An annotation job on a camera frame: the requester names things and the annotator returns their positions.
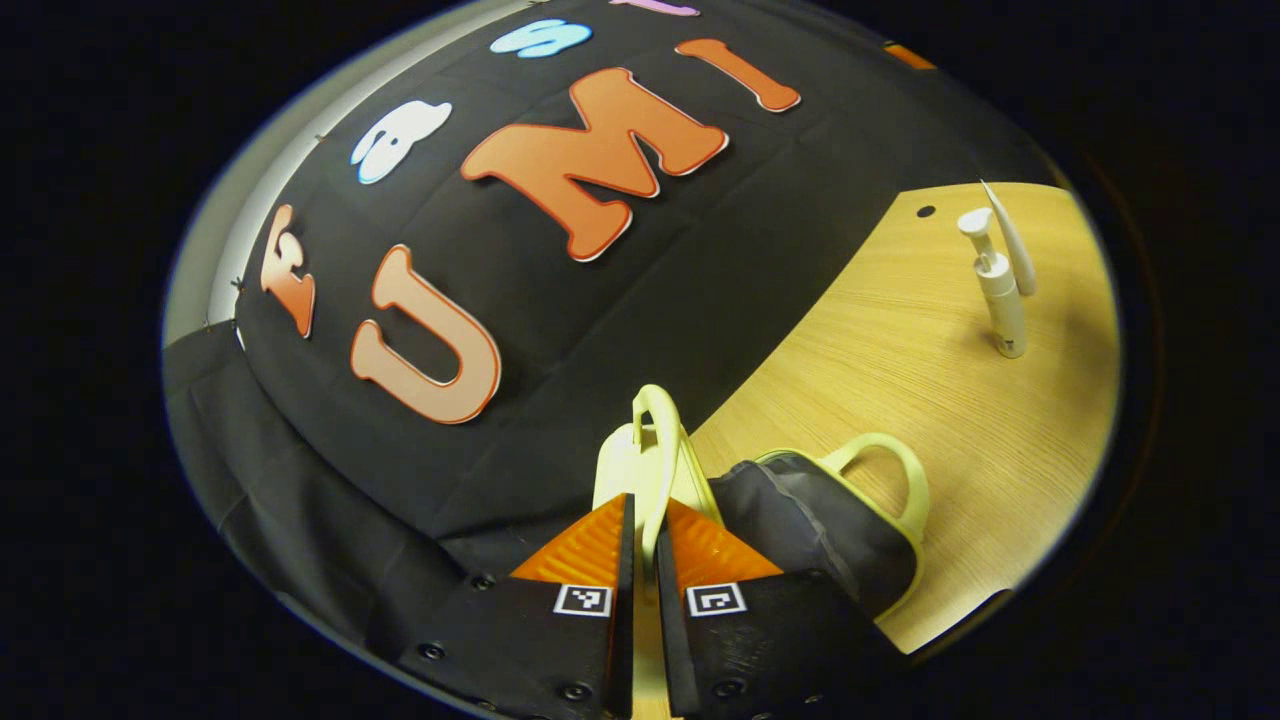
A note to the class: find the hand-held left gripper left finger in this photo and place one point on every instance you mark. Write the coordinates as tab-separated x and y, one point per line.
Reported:
622	600

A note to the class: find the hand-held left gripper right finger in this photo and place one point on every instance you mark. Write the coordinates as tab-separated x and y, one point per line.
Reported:
675	630

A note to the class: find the pale yellow suitcase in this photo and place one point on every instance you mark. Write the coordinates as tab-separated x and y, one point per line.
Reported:
800	510

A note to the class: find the white pump bottle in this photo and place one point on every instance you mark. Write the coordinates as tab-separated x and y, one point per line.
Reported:
1003	300

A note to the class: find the white squeeze tube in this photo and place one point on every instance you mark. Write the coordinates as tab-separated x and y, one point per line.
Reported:
1015	250

